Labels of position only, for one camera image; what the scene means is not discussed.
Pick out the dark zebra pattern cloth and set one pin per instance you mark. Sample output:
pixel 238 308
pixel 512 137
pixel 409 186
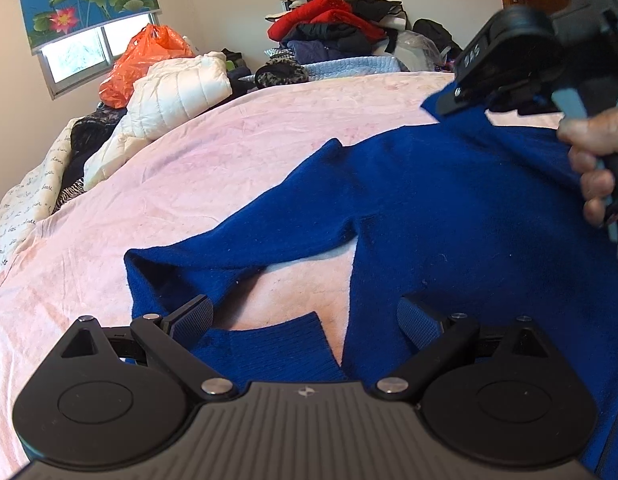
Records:
pixel 86 150

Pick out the person's right hand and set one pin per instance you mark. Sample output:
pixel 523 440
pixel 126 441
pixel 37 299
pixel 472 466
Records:
pixel 596 135

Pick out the orange plastic bag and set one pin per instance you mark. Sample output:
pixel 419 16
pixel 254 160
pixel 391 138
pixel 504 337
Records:
pixel 144 60

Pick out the white script print quilt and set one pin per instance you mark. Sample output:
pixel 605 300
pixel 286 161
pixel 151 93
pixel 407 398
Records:
pixel 26 195

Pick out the pink bed blanket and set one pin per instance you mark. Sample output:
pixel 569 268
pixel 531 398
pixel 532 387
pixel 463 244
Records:
pixel 179 175

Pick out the black bag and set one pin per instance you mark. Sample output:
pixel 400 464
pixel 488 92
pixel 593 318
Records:
pixel 436 35

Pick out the light blue knitted blanket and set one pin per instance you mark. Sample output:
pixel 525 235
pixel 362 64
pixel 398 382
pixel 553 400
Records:
pixel 354 67

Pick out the pile of dark clothes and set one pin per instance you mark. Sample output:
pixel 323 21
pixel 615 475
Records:
pixel 359 15

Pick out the leopard print cloth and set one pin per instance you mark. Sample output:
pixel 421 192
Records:
pixel 281 72

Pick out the white puffer jacket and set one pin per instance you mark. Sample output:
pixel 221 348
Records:
pixel 174 95

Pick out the red garment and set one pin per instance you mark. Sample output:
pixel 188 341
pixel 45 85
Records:
pixel 321 15

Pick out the clear plastic bag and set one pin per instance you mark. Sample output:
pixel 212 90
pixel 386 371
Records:
pixel 414 50

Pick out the blue knit sweater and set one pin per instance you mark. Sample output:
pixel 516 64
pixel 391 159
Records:
pixel 439 220

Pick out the window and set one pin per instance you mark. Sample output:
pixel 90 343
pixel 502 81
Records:
pixel 84 52

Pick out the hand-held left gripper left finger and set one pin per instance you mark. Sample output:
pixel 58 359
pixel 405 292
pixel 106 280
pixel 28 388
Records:
pixel 191 319

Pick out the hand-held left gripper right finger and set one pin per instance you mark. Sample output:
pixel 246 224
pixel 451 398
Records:
pixel 420 326

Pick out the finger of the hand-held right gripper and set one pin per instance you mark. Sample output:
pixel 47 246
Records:
pixel 461 96

